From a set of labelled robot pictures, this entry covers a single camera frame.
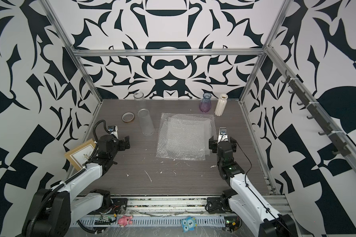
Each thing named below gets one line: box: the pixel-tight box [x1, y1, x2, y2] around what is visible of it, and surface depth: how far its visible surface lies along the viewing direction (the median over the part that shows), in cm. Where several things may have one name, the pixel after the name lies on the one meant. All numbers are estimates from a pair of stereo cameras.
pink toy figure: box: [117, 215, 134, 228], surface depth 70 cm
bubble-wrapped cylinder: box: [166, 116, 213, 156], surface depth 99 cm
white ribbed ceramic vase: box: [214, 93, 229, 117], surface depth 104 cm
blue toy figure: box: [180, 215, 198, 233], surface depth 70 cm
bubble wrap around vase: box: [156, 112, 218, 161], surface depth 98 cm
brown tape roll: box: [121, 112, 135, 123], surface depth 110 cm
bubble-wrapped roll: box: [156, 117, 207, 161], surface depth 98 cm
